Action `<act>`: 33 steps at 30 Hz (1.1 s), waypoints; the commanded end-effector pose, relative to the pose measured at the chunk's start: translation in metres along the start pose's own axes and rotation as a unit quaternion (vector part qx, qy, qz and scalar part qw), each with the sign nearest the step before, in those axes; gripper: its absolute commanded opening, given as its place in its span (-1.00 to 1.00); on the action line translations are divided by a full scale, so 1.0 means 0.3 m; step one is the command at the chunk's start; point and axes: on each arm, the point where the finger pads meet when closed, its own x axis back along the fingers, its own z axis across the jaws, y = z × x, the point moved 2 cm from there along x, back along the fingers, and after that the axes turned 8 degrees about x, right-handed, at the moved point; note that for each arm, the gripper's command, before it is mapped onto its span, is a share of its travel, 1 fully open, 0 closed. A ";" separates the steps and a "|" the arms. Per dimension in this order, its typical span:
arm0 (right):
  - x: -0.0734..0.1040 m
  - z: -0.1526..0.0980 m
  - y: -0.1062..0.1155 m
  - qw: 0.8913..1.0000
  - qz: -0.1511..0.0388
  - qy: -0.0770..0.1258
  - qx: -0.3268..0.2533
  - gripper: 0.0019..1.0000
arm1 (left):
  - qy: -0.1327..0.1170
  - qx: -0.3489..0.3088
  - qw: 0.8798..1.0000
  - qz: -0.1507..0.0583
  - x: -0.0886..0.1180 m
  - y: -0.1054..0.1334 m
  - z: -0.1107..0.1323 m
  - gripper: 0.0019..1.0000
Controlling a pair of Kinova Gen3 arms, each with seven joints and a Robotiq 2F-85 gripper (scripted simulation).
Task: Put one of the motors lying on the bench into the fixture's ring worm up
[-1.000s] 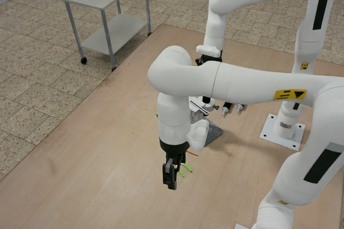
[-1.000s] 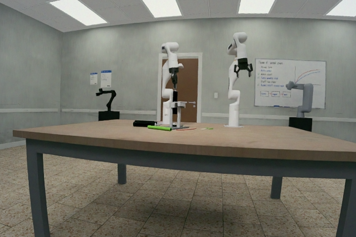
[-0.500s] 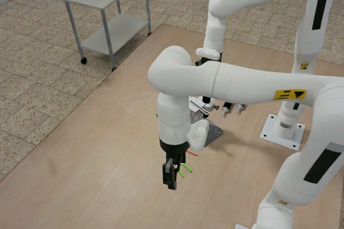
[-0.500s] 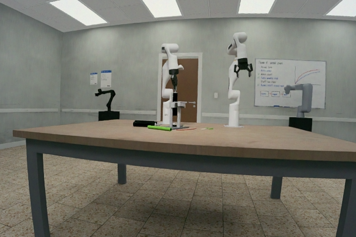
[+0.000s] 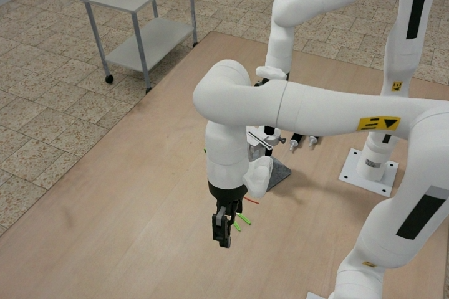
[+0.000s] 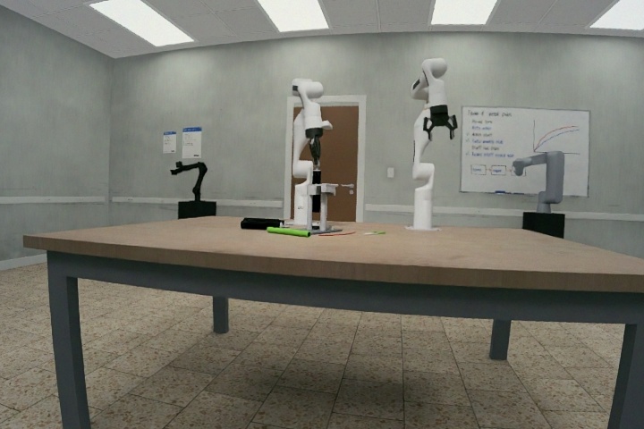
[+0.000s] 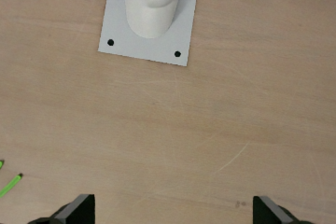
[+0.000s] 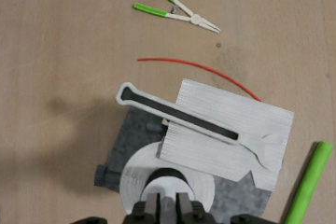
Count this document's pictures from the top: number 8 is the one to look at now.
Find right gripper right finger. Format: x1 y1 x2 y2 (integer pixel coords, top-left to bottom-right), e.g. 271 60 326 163
175 192 279 224

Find black cylinder with grey shaft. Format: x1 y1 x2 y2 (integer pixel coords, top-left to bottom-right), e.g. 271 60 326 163
140 167 196 224

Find green-handled pliers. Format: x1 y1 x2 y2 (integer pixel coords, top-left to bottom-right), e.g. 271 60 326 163
134 0 220 33

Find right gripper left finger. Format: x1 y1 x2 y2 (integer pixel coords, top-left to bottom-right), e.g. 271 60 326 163
70 193 161 224

